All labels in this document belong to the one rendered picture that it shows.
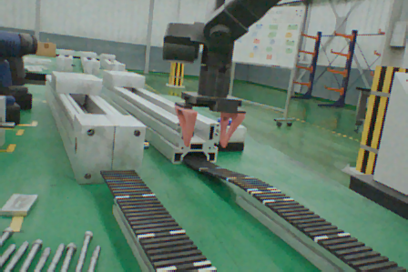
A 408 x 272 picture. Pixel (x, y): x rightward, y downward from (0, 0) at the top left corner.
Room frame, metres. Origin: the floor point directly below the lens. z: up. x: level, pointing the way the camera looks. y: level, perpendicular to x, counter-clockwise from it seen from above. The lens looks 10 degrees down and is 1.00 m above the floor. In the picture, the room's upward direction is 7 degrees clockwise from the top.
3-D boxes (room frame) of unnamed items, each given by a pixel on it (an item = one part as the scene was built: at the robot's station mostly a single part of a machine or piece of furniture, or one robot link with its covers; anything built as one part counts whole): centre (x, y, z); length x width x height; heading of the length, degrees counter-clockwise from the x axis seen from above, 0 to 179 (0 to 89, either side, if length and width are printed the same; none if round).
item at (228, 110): (0.70, -0.03, 0.87); 0.07 x 0.07 x 0.09; 27
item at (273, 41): (6.67, -0.86, 0.97); 1.51 x 0.50 x 1.95; 41
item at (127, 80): (1.31, 0.31, 0.87); 0.16 x 0.11 x 0.07; 27
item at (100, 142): (0.61, 0.15, 0.83); 0.12 x 0.09 x 0.10; 117
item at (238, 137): (0.90, -0.04, 0.81); 0.10 x 0.08 x 0.06; 117
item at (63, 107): (1.00, 0.36, 0.82); 0.80 x 0.10 x 0.09; 27
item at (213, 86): (0.69, -0.01, 0.95); 0.10 x 0.07 x 0.07; 117
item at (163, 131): (1.09, 0.20, 0.82); 0.80 x 0.10 x 0.09; 27
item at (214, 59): (0.69, 0.00, 1.01); 0.07 x 0.06 x 0.07; 90
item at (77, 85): (1.00, 0.36, 0.87); 0.16 x 0.11 x 0.07; 27
